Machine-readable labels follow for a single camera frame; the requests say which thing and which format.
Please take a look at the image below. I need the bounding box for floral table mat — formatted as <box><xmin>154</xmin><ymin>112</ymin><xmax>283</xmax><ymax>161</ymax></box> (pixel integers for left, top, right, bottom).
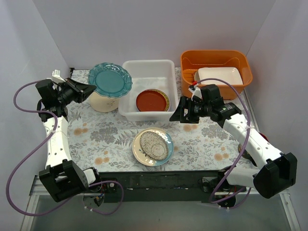
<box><xmin>46</xmin><ymin>67</ymin><xmax>262</xmax><ymax>173</ymax></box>

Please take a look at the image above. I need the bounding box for speckled grey oval plate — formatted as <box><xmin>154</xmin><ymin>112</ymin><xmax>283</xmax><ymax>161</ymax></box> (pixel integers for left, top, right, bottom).
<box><xmin>140</xmin><ymin>131</ymin><xmax>168</xmax><ymax>160</ymax></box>

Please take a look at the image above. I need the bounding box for cream and blue plate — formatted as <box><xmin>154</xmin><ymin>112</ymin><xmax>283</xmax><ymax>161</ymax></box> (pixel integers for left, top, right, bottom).
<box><xmin>132</xmin><ymin>128</ymin><xmax>174</xmax><ymax>167</ymax></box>

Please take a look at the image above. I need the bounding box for cream plate with leaf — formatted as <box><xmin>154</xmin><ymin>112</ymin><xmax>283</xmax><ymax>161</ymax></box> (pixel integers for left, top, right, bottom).
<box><xmin>89</xmin><ymin>92</ymin><xmax>120</xmax><ymax>113</ymax></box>

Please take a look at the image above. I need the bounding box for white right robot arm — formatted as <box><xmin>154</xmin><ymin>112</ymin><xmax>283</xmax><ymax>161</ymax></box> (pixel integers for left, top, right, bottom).
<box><xmin>169</xmin><ymin>83</ymin><xmax>297</xmax><ymax>199</ymax></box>

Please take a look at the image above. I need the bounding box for red bowl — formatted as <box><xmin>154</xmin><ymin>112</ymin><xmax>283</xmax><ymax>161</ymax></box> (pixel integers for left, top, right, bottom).
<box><xmin>237</xmin><ymin>134</ymin><xmax>269</xmax><ymax>161</ymax></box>

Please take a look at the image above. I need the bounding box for orange plastic basket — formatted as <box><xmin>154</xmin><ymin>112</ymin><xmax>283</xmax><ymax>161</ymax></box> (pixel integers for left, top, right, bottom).
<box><xmin>180</xmin><ymin>50</ymin><xmax>253</xmax><ymax>97</ymax></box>

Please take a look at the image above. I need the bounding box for white plastic bin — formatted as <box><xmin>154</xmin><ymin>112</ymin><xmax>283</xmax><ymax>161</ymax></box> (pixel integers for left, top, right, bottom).
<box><xmin>118</xmin><ymin>60</ymin><xmax>179</xmax><ymax>122</ymax></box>

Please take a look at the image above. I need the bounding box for red round plate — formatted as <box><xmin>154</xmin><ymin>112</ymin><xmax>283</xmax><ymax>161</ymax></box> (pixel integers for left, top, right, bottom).
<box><xmin>136</xmin><ymin>89</ymin><xmax>170</xmax><ymax>112</ymax></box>

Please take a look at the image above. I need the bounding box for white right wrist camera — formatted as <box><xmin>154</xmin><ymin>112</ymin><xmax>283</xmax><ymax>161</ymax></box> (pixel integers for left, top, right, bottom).
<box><xmin>189</xmin><ymin>81</ymin><xmax>202</xmax><ymax>100</ymax></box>

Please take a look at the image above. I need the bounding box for white rectangular dish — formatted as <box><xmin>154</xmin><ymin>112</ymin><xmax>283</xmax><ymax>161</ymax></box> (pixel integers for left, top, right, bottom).
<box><xmin>198</xmin><ymin>67</ymin><xmax>243</xmax><ymax>85</ymax></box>

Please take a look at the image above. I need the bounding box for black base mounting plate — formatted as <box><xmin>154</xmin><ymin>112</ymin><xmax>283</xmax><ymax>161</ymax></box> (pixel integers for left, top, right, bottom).
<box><xmin>100</xmin><ymin>170</ymin><xmax>221</xmax><ymax>203</ymax></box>

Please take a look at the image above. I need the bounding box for round cream dish in basket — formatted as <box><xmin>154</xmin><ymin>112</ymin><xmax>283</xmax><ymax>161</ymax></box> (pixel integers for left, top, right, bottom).
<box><xmin>194</xmin><ymin>71</ymin><xmax>200</xmax><ymax>84</ymax></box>

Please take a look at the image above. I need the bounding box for teal scalloped plate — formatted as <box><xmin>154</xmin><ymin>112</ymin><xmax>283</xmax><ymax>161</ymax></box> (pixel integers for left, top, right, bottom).
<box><xmin>88</xmin><ymin>63</ymin><xmax>133</xmax><ymax>98</ymax></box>

